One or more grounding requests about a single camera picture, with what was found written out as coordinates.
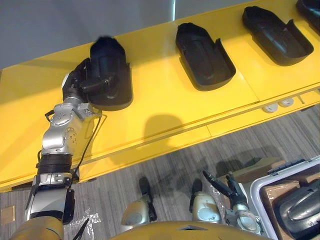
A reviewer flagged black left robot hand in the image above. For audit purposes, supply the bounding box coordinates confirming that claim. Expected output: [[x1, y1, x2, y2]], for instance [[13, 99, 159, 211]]
[[61, 58, 119, 100]]

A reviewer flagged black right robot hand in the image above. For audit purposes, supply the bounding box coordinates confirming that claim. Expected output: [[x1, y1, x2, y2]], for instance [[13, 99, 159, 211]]
[[202, 170, 249, 208]]

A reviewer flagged black plastic housing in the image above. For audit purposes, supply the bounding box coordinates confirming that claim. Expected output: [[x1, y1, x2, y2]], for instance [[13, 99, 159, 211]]
[[174, 22, 237, 92], [88, 35, 134, 112], [271, 184, 320, 229], [295, 0, 320, 36], [241, 5, 315, 67]]

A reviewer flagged yellow shelf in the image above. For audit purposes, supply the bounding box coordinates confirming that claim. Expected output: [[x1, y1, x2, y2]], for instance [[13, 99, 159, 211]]
[[0, 0, 320, 194]]

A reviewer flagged white plastic storage box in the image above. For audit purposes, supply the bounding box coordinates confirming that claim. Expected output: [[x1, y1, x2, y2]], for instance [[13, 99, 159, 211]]
[[249, 154, 320, 240]]

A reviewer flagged brown cardboard insert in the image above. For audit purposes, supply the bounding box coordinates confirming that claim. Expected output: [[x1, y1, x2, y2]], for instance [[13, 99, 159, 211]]
[[260, 172, 320, 240]]

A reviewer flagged brown cardboard box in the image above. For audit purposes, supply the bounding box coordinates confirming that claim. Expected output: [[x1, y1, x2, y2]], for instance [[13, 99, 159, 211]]
[[216, 156, 286, 185]]

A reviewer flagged robot right leg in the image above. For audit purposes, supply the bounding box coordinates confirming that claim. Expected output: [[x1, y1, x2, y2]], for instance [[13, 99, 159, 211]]
[[189, 178, 224, 225]]

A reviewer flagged robot leg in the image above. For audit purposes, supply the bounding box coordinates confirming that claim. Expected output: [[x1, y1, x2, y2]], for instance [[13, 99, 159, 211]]
[[120, 176, 159, 226], [189, 178, 224, 225]]

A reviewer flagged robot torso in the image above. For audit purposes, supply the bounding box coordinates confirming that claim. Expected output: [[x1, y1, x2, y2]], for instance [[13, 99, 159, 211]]
[[106, 219, 274, 240]]

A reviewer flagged dark box latch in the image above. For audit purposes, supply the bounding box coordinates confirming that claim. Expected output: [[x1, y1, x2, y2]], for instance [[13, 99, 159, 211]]
[[267, 157, 314, 176]]

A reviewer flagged robot left leg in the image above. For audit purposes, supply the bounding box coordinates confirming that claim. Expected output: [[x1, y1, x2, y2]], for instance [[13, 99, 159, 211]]
[[120, 176, 159, 226]]

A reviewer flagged square brass floor plate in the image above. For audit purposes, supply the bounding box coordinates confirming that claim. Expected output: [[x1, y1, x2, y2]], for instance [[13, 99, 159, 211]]
[[0, 205, 17, 223]]

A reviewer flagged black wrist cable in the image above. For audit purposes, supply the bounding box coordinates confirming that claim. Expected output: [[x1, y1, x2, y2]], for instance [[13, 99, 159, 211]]
[[69, 112, 109, 191]]

